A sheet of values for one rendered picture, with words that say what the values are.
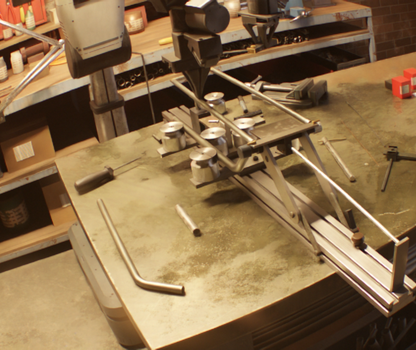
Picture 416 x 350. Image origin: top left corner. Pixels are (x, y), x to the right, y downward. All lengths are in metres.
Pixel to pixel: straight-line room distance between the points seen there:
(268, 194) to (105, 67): 0.95
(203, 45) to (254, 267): 0.38
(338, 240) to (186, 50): 0.43
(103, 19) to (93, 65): 0.16
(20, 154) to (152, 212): 1.49
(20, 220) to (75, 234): 0.52
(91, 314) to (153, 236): 1.29
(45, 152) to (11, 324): 0.84
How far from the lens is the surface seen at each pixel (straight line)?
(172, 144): 1.20
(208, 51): 0.97
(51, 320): 2.31
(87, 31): 1.76
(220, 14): 0.98
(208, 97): 1.46
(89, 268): 2.09
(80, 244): 2.23
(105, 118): 1.88
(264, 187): 1.05
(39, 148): 2.51
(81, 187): 1.22
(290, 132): 0.93
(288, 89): 1.52
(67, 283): 2.49
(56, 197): 2.63
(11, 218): 2.73
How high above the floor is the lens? 1.43
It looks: 27 degrees down
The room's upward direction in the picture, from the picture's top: 10 degrees counter-clockwise
